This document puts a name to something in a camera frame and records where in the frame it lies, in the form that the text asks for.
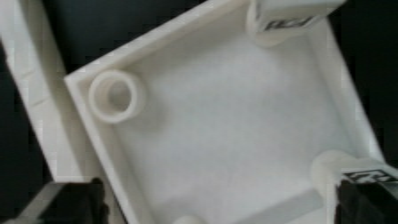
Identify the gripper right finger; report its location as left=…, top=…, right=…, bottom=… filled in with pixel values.
left=333, top=181, right=398, bottom=224

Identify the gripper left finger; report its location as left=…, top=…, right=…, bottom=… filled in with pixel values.
left=12, top=177, right=109, bottom=224

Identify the white table leg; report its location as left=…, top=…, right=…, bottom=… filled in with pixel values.
left=244, top=0, right=346, bottom=47
left=310, top=151, right=398, bottom=224

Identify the white square table top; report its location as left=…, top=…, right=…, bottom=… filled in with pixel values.
left=65, top=0, right=383, bottom=224

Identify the white U-shaped obstacle fence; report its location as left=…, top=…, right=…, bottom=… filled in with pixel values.
left=0, top=0, right=92, bottom=182

